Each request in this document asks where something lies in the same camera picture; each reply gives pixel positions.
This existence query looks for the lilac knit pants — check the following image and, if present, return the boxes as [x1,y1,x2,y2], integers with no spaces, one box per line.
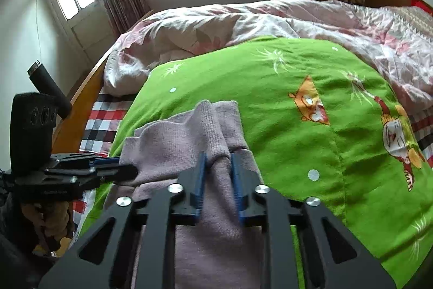
[103,99,272,289]

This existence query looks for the red plaid bed sheet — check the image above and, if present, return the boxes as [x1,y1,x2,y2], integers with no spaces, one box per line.
[72,85,137,225]

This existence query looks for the green cartoon blanket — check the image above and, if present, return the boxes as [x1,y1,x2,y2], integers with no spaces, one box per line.
[84,37,432,288]

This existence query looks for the pink floral quilt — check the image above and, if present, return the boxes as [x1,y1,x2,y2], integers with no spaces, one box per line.
[103,0,432,112]

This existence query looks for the red pillow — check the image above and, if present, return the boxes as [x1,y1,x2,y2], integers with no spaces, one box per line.
[411,0,433,15]

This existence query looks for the wooden bed frame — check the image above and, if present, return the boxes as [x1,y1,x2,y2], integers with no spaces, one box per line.
[52,9,155,154]

